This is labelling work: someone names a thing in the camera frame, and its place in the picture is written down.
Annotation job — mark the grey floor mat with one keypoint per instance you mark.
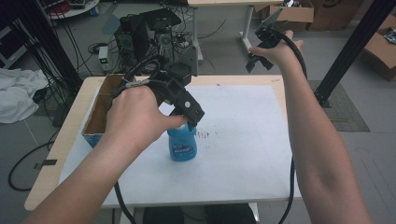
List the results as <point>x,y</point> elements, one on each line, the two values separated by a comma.
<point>339,107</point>

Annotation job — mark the person's left hand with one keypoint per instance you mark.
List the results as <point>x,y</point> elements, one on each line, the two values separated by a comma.
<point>138,115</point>

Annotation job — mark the brown cardboard box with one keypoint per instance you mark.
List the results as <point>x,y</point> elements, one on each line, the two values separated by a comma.
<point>380,49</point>
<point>292,15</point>

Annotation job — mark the blue bottle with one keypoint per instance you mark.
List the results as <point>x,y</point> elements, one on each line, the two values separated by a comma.
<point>182,143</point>

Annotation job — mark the white power supply box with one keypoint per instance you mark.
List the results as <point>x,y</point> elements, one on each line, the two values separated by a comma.
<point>103,58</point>

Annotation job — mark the black metal stand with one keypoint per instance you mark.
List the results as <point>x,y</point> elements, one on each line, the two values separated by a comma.
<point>351,49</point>

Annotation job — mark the person's right hand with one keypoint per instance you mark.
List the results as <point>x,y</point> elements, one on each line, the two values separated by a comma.
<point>278,49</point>

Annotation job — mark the white cloth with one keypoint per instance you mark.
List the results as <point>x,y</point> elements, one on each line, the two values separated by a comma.
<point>19,93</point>

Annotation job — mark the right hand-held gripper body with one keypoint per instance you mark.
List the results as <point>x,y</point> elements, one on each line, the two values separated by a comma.
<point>268,30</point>

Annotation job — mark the black computer tower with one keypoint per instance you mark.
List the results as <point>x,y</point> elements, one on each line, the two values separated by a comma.
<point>146,34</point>

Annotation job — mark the black metal frame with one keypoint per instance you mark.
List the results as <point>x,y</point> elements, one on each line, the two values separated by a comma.
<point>46,43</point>

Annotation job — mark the white desk leg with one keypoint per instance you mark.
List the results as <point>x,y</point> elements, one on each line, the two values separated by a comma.
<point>247,25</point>

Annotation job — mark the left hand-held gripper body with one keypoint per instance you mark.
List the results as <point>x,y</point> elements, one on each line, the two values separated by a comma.
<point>170,81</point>

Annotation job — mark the white paper sheet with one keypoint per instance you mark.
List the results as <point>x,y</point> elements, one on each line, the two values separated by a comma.
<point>218,146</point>

